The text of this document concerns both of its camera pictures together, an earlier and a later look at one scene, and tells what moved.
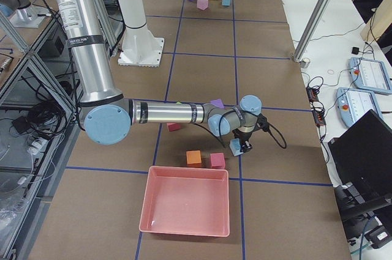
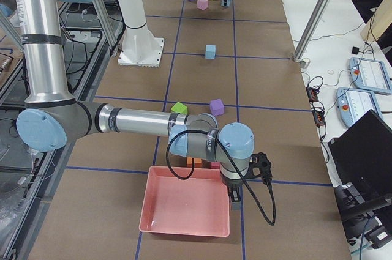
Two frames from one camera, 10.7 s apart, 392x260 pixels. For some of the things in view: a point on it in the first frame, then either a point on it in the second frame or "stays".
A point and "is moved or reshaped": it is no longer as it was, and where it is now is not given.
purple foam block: x=217 y=103 stays
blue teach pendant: x=370 y=74 stays
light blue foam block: x=226 y=0 stays
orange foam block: x=193 y=158 stays
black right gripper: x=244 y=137 -> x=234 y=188
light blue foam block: x=235 y=147 is moved or reshaped
